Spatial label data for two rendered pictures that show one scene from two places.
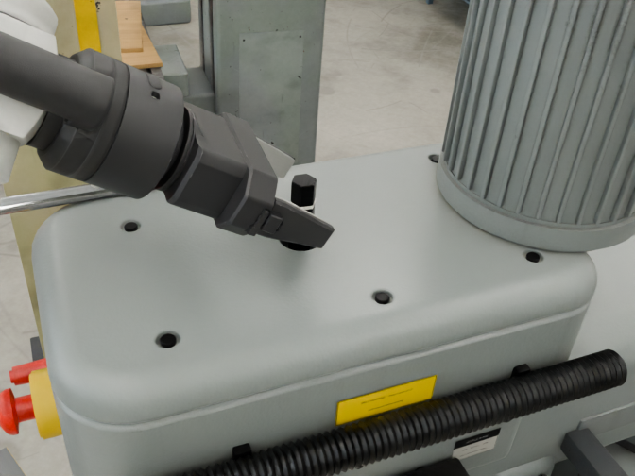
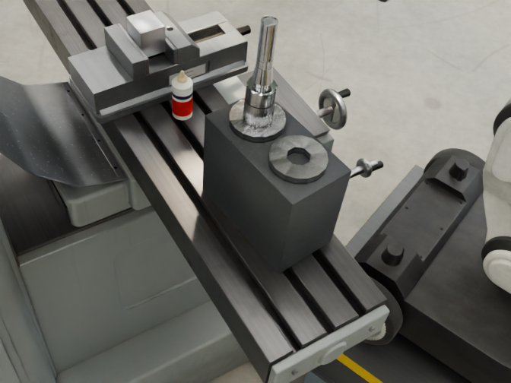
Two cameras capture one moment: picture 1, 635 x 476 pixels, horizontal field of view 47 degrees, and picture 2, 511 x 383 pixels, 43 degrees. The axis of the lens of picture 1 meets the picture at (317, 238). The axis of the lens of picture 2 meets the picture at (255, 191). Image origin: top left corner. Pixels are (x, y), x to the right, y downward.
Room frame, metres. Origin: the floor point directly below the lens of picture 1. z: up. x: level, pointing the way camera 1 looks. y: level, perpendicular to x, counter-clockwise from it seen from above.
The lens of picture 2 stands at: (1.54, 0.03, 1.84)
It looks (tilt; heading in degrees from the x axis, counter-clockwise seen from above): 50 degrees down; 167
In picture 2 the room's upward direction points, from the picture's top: 8 degrees clockwise
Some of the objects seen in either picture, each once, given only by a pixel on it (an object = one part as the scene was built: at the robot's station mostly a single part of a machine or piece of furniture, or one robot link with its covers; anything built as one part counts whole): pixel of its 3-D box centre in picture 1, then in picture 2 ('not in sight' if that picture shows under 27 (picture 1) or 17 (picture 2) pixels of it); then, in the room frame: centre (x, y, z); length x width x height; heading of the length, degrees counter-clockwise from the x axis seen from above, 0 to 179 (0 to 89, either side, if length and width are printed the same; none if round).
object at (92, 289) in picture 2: not in sight; (166, 222); (0.49, 0.04, 0.44); 0.80 x 0.30 x 0.60; 115
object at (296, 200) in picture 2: not in sight; (271, 178); (0.86, 0.21, 1.03); 0.22 x 0.12 x 0.20; 31
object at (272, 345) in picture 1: (311, 301); not in sight; (0.51, 0.00, 1.81); 0.47 x 0.26 x 0.16; 115
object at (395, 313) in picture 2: not in sight; (361, 308); (0.82, 0.49, 0.50); 0.20 x 0.05 x 0.20; 45
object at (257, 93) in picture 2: not in sight; (261, 86); (0.82, 0.18, 1.20); 0.05 x 0.05 x 0.01
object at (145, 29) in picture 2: not in sight; (146, 34); (0.49, 0.01, 1.05); 0.06 x 0.05 x 0.06; 27
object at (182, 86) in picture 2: not in sight; (182, 93); (0.60, 0.08, 0.99); 0.04 x 0.04 x 0.11
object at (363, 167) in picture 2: not in sight; (352, 172); (0.41, 0.55, 0.51); 0.22 x 0.06 x 0.06; 115
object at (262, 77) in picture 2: not in sight; (265, 53); (0.82, 0.18, 1.26); 0.03 x 0.03 x 0.11
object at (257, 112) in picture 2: not in sight; (259, 102); (0.82, 0.18, 1.16); 0.05 x 0.05 x 0.06
